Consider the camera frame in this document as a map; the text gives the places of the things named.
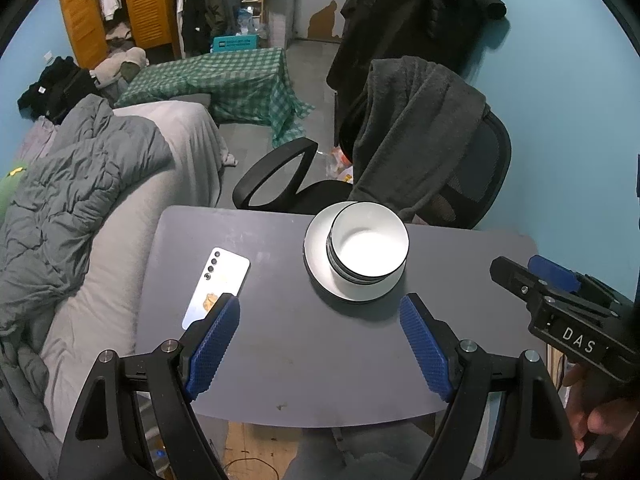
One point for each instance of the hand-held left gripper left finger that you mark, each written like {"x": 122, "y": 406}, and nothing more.
{"x": 215, "y": 345}

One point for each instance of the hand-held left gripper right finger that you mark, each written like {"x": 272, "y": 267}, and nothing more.
{"x": 420, "y": 345}

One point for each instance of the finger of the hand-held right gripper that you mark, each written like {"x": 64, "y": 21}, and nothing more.
{"x": 515, "y": 275}
{"x": 552, "y": 270}

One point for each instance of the white bowl black rim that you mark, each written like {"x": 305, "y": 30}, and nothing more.
{"x": 360, "y": 282}
{"x": 367, "y": 245}

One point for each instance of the white plate black rim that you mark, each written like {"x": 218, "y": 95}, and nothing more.
{"x": 317, "y": 255}

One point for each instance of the person's right hand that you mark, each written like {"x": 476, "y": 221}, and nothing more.
{"x": 580, "y": 405}

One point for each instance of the white smartphone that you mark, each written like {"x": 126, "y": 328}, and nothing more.
{"x": 220, "y": 270}

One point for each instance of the black office chair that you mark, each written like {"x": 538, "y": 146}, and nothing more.
{"x": 480, "y": 170}

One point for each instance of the grey bed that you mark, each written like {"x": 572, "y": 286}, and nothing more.
{"x": 125, "y": 240}

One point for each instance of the dark grey fleece blanket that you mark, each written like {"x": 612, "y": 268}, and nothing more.
{"x": 415, "y": 125}

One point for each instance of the plastic bag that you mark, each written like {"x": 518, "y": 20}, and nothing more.
{"x": 340, "y": 162}

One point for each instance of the grey duvet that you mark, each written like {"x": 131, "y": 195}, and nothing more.
{"x": 75, "y": 185}

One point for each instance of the green pillow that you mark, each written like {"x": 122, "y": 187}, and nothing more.
{"x": 10, "y": 190}

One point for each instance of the green checked cloth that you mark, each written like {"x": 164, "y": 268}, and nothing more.
{"x": 225, "y": 80}

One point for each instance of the pale pink cloth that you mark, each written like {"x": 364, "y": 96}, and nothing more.
{"x": 37, "y": 135}

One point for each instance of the black hanging jacket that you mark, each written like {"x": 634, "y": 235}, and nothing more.
{"x": 400, "y": 20}

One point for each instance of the black clothes pile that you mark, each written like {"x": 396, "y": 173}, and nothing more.
{"x": 55, "y": 90}

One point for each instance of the teal box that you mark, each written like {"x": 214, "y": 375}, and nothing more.
{"x": 235, "y": 44}

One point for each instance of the dark hanging clothes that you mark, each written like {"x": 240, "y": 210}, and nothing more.
{"x": 205, "y": 10}

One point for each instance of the orange louvred wardrobe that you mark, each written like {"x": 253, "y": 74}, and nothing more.
{"x": 150, "y": 0}

